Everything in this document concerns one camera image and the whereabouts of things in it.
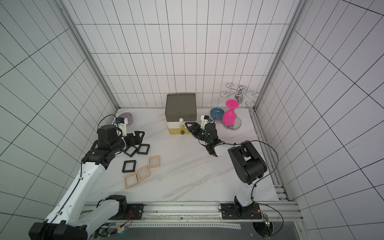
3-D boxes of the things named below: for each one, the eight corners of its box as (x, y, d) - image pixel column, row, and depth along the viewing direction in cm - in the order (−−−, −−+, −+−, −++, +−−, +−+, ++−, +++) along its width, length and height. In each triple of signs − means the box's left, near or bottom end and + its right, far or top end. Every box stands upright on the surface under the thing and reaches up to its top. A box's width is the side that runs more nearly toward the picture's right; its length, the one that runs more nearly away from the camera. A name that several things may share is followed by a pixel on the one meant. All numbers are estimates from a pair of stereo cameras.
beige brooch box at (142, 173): (138, 182, 84) (137, 181, 83) (134, 172, 88) (133, 170, 87) (151, 175, 87) (150, 174, 85) (147, 165, 91) (146, 164, 89)
